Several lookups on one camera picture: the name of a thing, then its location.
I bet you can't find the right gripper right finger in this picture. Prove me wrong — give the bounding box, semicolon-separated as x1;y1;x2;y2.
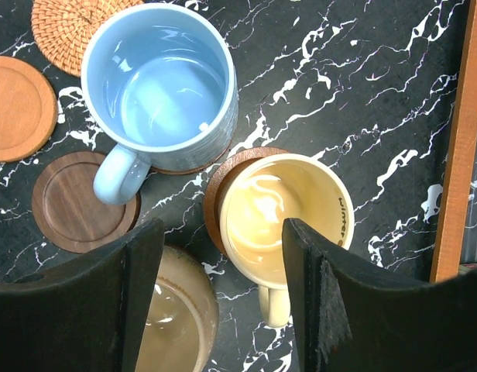
283;219;477;371

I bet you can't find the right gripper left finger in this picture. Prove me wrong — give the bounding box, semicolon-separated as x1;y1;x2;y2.
0;219;164;371

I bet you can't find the gold brown mug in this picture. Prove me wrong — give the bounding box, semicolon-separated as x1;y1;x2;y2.
136;246;219;372

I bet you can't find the dark walnut coaster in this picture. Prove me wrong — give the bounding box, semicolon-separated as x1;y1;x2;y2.
32;151;141;253

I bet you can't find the cream yellow mug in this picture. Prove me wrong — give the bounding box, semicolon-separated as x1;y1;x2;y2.
218;153;355;328

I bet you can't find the ringed wooden coaster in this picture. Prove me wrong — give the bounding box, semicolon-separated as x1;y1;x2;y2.
149;135;234;176
203;146;288;257

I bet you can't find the light orange wooden coaster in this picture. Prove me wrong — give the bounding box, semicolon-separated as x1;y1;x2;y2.
0;56;58;162

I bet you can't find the light blue mug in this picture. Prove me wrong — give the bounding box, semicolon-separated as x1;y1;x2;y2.
81;3;239;205

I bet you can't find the orange wooden shelf rack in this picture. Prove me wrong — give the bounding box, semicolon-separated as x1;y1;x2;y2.
430;1;477;283

